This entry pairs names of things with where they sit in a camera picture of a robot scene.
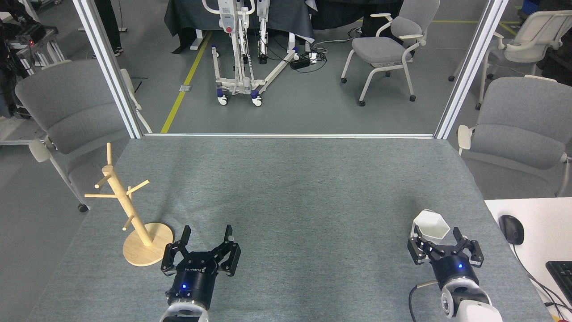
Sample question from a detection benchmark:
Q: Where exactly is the person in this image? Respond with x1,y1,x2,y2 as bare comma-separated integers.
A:
93,0,123,58

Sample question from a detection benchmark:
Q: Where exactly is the metal equipment rack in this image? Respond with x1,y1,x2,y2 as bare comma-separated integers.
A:
0,22,67,119

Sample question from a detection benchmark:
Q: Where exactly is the white wheeled stand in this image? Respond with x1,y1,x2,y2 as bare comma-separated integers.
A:
201,0,300,107

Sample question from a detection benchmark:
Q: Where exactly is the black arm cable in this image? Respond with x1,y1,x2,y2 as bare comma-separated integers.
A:
409,281,441,322

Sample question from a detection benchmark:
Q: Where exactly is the silver table edge rail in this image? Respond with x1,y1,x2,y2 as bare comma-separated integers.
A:
143,133,436,139

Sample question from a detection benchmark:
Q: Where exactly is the wooden cup rack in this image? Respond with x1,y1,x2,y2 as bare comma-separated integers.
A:
84,143,174,267

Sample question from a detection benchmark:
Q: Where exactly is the silver frame post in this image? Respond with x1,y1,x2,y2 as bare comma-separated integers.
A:
71,0,143,139
434,0,510,140

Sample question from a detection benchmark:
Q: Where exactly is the table with dark cloth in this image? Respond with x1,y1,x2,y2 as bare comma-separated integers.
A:
164,0,315,54

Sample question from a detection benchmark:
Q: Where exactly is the white hexagonal cup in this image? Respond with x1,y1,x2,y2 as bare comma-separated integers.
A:
412,209,450,242

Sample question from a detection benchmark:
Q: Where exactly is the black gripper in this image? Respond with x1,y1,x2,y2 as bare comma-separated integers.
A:
407,226,484,290
161,225,242,310

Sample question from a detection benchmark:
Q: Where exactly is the grey chair with cream frame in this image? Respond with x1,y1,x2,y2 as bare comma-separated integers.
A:
448,10,572,110
15,59,152,213
457,75,572,197
341,0,441,107

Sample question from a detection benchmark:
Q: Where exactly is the black mouse cable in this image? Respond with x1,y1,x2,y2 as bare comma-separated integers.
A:
512,244,572,314

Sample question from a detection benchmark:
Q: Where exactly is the white desk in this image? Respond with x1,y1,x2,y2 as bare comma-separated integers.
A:
484,197,572,322

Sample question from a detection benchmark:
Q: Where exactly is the black power strip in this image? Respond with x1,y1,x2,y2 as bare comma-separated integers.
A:
290,52,319,70

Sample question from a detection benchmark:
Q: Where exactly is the black computer mouse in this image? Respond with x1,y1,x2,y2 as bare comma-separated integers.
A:
498,215,525,246

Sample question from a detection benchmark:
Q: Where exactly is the black keyboard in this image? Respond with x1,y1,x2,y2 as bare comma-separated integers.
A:
545,260,572,305

